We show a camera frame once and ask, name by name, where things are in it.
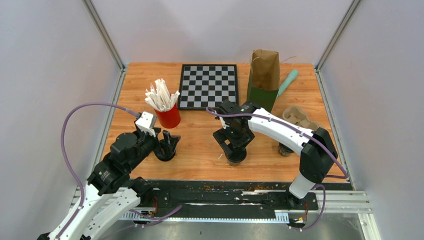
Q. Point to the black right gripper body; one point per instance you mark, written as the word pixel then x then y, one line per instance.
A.
pixel 236 137

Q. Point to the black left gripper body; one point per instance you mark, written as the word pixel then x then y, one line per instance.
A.
pixel 152 140

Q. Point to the clear brown plastic cup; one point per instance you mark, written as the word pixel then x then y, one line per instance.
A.
pixel 284 150

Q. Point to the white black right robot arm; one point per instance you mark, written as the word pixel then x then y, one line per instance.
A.
pixel 314 147

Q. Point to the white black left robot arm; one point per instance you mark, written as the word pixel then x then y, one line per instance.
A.
pixel 109 192

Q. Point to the black lid stack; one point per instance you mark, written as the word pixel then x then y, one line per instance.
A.
pixel 164 157

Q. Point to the red straw holder cup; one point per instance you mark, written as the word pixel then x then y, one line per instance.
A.
pixel 169 119

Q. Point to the white wrapped straws bundle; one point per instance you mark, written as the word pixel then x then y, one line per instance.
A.
pixel 159 97

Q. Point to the green paper bag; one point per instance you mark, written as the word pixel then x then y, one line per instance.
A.
pixel 264 78

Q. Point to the black white chessboard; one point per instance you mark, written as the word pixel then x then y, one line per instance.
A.
pixel 207 85

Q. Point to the cardboard cup carrier tray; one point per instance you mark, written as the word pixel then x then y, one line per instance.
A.
pixel 297 116

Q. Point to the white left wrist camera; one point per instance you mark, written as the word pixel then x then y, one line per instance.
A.
pixel 146 122

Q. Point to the mint green handle tool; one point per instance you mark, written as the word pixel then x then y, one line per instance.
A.
pixel 288 80

